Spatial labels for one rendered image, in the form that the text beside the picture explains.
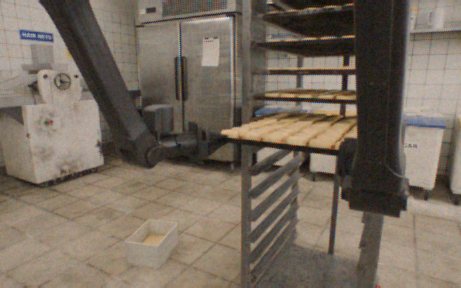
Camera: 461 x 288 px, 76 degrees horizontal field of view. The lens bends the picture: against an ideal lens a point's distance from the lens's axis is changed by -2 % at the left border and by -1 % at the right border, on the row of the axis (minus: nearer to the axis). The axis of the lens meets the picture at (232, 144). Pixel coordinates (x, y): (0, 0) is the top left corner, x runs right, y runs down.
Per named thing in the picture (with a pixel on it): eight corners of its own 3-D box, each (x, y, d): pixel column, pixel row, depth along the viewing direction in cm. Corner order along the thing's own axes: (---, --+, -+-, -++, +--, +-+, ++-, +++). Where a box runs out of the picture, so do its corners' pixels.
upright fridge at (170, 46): (263, 159, 417) (267, 1, 372) (231, 177, 341) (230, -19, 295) (184, 147, 485) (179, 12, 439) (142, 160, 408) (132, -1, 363)
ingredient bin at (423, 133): (369, 192, 295) (377, 115, 278) (376, 175, 348) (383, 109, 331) (433, 204, 268) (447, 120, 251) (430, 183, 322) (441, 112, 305)
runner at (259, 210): (254, 222, 113) (254, 214, 112) (247, 220, 114) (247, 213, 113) (303, 174, 167) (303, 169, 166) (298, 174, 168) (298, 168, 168)
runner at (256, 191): (254, 199, 111) (255, 192, 110) (248, 198, 112) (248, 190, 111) (304, 159, 165) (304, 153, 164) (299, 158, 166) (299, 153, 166)
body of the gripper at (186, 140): (205, 123, 73) (176, 126, 69) (205, 164, 75) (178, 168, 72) (194, 120, 79) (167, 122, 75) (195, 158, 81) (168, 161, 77)
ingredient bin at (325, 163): (305, 182, 325) (309, 111, 308) (319, 167, 380) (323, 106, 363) (358, 191, 300) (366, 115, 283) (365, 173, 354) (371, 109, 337)
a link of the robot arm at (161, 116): (119, 159, 67) (149, 166, 63) (115, 108, 64) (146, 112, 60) (155, 147, 77) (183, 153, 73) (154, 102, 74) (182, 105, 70)
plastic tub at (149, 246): (159, 270, 177) (157, 246, 173) (126, 265, 181) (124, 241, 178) (179, 243, 205) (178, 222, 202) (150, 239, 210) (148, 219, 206)
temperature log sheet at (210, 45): (219, 66, 325) (219, 36, 318) (218, 66, 322) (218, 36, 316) (203, 66, 335) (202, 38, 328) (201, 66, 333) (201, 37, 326)
